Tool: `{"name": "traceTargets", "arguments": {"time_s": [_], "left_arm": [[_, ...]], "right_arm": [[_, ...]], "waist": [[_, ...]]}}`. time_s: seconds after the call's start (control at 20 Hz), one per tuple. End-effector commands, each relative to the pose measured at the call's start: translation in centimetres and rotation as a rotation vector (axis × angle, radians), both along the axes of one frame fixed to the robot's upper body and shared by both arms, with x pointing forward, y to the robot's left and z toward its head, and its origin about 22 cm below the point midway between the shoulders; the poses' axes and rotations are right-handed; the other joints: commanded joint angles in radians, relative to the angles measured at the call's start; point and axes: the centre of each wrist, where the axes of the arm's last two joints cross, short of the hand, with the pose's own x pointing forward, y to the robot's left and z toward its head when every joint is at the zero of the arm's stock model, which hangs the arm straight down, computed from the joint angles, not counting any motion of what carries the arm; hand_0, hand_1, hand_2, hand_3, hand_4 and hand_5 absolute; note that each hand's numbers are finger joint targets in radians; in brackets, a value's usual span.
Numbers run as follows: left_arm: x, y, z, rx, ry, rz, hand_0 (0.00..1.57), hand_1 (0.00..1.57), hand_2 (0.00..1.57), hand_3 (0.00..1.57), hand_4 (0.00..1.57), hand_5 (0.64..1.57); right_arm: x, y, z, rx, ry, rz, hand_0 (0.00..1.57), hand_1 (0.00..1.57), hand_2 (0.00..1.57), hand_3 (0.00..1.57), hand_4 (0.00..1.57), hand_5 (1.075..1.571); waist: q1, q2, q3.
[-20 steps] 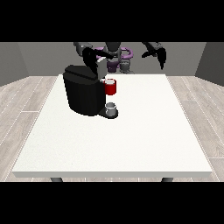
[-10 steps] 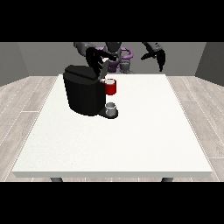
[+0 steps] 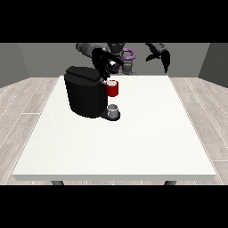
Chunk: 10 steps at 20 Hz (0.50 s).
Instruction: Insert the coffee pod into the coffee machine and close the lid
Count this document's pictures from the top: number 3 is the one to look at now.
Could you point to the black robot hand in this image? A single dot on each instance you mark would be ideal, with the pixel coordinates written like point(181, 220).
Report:
point(166, 59)
point(101, 62)

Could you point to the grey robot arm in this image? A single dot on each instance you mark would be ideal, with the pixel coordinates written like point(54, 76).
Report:
point(84, 48)
point(156, 47)

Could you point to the red pod holder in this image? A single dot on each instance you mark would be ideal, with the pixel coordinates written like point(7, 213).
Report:
point(112, 91)

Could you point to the black coffee machine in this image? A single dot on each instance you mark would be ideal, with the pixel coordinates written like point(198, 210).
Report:
point(83, 95)

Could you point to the grey robot trunk purple rings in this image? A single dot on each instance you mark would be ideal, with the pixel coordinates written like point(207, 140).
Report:
point(128, 56)

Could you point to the small grey cup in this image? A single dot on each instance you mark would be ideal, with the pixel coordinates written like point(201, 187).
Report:
point(112, 111)

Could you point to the dark table leg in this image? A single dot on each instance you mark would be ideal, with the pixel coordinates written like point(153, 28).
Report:
point(57, 182)
point(170, 182)

